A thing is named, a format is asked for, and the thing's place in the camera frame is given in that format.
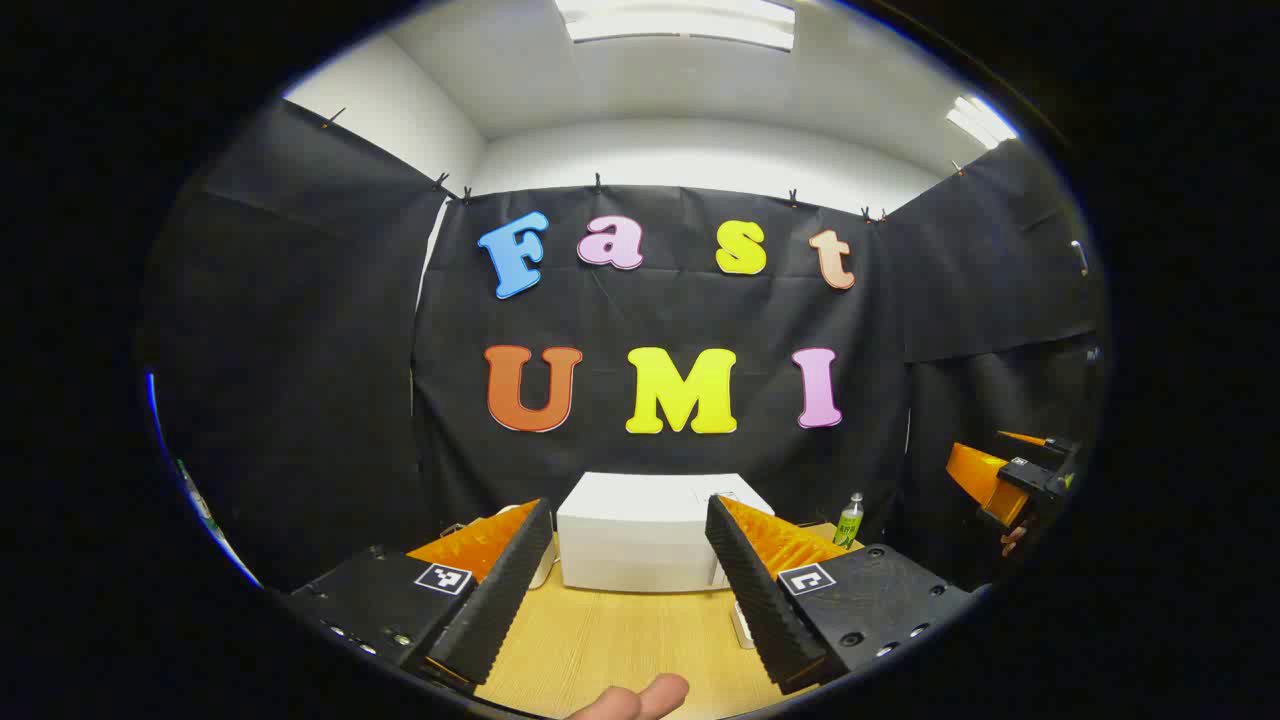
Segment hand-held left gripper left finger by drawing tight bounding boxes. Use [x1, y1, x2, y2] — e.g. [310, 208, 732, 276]
[285, 497, 556, 691]

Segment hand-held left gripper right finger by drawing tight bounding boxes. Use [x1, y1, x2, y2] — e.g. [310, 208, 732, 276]
[705, 493, 976, 696]

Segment white microwave oven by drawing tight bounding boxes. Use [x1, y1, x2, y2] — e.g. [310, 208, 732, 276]
[556, 472, 776, 593]

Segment black backdrop cloth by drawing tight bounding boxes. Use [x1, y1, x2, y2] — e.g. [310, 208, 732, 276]
[135, 100, 1106, 591]

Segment row of black cloth clips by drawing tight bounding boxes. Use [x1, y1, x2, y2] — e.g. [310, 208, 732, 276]
[322, 105, 966, 223]

